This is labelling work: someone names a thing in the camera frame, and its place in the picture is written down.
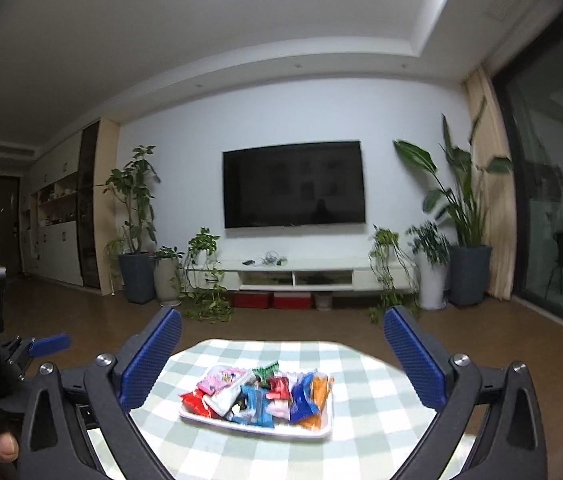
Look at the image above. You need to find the glass sliding door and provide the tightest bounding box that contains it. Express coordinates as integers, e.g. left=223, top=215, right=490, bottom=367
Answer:
left=491, top=5, right=563, bottom=346

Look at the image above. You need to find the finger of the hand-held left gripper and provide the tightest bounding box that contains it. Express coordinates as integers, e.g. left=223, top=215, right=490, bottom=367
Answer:
left=2, top=332, right=72, bottom=367

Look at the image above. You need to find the brown wooden door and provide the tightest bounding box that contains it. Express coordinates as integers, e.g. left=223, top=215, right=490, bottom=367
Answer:
left=0, top=175, right=25, bottom=277

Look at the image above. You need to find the dark blue snack packet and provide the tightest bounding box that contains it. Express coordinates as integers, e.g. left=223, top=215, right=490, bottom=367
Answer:
left=289, top=372, right=319, bottom=423

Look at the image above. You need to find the small red green snack packet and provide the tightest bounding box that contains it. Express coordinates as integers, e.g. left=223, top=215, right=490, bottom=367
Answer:
left=252, top=361, right=281, bottom=386

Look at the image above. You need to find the black wall television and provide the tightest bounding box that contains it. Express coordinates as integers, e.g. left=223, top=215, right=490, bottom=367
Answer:
left=222, top=140, right=366, bottom=230

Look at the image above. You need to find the light blue red snack packet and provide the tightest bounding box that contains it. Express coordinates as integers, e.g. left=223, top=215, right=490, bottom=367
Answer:
left=232, top=385, right=275, bottom=428

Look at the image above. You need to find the beige curtain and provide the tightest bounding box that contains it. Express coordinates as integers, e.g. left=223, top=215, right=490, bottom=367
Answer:
left=461, top=67, right=517, bottom=301

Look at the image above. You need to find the small plant grey pot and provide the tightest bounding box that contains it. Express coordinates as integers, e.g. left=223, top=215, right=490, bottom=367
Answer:
left=153, top=246, right=185, bottom=308

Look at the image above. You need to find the white plastic tray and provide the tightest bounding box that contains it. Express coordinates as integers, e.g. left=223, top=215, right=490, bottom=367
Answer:
left=178, top=365, right=336, bottom=442

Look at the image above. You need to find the tall leafy plant dark pot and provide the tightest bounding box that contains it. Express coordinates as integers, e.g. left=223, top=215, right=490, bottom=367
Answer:
left=98, top=145, right=161, bottom=305

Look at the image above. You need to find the white fruit print candy packet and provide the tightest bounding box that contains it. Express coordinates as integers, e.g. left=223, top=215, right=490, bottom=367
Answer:
left=196, top=367, right=245, bottom=395

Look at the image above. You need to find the large broad-leaf plant dark pot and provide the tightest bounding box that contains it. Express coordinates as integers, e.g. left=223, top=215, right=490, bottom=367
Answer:
left=393, top=97, right=515, bottom=307

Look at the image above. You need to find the trailing vine plant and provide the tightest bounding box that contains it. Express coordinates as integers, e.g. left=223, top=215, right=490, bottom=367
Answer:
left=366, top=225, right=419, bottom=326
left=179, top=227, right=236, bottom=323

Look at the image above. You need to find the bushy plant white pot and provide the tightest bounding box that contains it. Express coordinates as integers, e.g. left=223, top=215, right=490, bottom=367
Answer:
left=405, top=221, right=452, bottom=311

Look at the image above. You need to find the green white checked tablecloth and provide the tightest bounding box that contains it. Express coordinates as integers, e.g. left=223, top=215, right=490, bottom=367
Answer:
left=86, top=338, right=472, bottom=480

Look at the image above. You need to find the large red snack packet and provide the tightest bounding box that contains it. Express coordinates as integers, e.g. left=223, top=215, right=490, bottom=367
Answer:
left=179, top=391, right=212, bottom=418

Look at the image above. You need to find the plain white snack packet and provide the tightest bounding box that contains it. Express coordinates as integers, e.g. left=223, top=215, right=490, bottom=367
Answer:
left=266, top=399, right=293, bottom=420

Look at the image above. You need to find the white built-in wall cabinet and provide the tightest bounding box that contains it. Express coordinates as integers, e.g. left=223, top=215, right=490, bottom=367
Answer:
left=22, top=127, right=102, bottom=288

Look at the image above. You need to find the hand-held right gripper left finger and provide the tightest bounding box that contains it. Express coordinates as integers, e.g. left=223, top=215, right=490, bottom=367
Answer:
left=16, top=305, right=185, bottom=480

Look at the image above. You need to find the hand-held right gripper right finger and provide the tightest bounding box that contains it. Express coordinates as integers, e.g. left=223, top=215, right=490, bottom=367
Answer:
left=383, top=304, right=548, bottom=480

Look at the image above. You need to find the large grey white snack packet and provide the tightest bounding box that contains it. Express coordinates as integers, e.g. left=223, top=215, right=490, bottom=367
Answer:
left=209, top=375, right=250, bottom=417

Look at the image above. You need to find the long orange snack packet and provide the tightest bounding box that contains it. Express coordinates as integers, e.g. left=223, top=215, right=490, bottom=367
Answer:
left=306, top=375, right=335, bottom=431

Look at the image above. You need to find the white television cabinet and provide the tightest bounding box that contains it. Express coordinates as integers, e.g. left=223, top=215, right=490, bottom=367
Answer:
left=184, top=256, right=419, bottom=293

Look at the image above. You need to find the red storage box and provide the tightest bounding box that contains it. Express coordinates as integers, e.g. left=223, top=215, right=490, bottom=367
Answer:
left=274, top=292, right=313, bottom=310
left=234, top=292, right=273, bottom=309

